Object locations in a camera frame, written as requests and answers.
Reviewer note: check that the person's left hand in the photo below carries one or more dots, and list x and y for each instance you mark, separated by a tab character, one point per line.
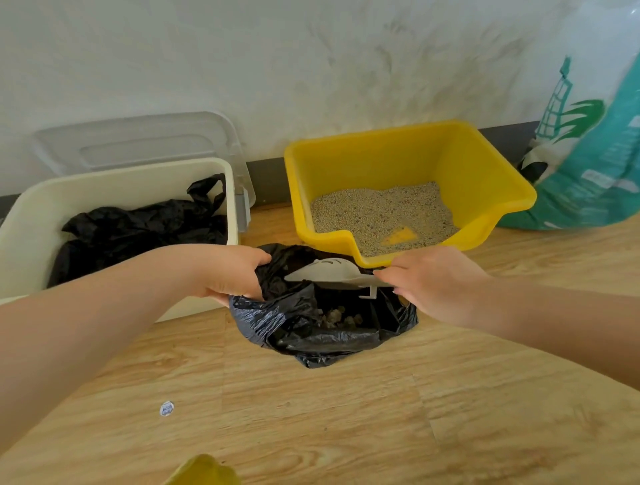
230	272

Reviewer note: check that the person's right hand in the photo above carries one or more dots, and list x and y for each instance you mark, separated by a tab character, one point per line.
440	285

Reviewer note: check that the beige cat litter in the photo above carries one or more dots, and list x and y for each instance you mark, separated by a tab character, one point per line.
370	215

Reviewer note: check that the grey slotted litter scoop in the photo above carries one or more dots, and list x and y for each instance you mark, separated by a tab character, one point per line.
330	272

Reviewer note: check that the black plastic garbage bag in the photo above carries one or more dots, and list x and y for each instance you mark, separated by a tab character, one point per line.
310	345

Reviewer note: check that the yellow litter box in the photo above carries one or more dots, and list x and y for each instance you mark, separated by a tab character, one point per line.
400	155

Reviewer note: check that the translucent white bin lid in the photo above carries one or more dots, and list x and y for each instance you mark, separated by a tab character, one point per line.
140	140

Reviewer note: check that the teal white litter bag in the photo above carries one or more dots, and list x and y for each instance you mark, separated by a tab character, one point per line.
595	190

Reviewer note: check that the person's left forearm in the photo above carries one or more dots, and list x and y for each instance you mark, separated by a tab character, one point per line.
90	330

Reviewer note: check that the person's right forearm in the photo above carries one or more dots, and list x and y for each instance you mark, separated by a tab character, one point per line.
565	325

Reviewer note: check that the cream plastic storage bin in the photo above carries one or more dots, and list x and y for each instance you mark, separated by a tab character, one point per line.
125	182

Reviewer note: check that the small white floor sticker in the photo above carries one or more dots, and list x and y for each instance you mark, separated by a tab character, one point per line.
166	408

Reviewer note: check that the person's yellow clothing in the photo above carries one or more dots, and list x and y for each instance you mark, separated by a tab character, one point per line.
200	473

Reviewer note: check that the dark grey skirting board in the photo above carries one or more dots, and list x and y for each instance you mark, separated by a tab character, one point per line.
267	180

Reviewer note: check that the pile of black plastic bags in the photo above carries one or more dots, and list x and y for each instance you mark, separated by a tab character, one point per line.
140	225

